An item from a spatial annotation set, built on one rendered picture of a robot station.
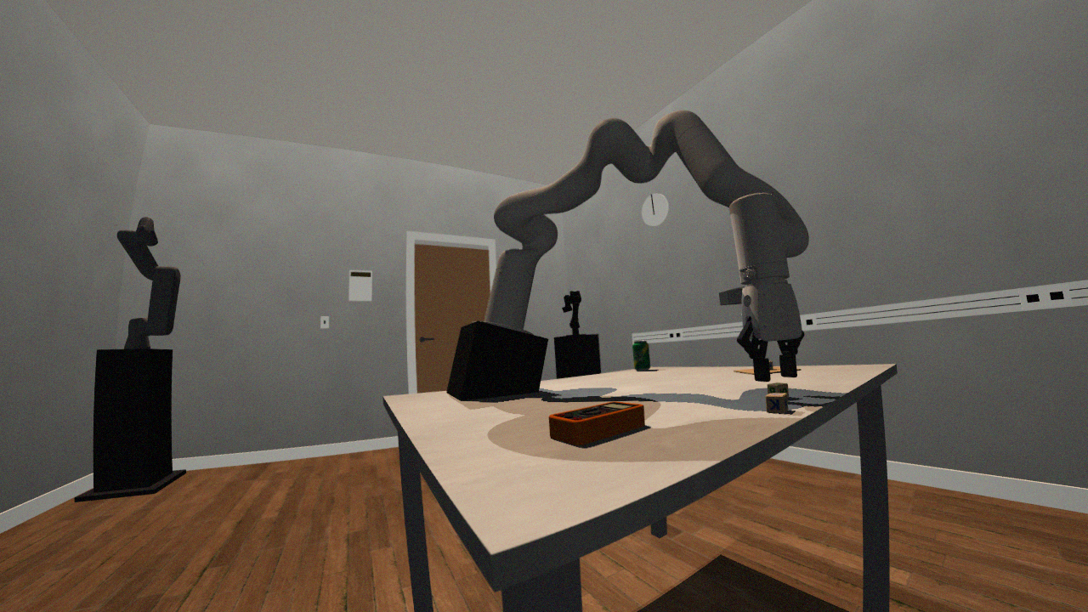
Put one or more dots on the tan flat mat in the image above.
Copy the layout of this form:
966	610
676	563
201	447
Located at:
751	371

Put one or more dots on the green drink can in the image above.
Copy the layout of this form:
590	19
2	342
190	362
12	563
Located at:
641	356

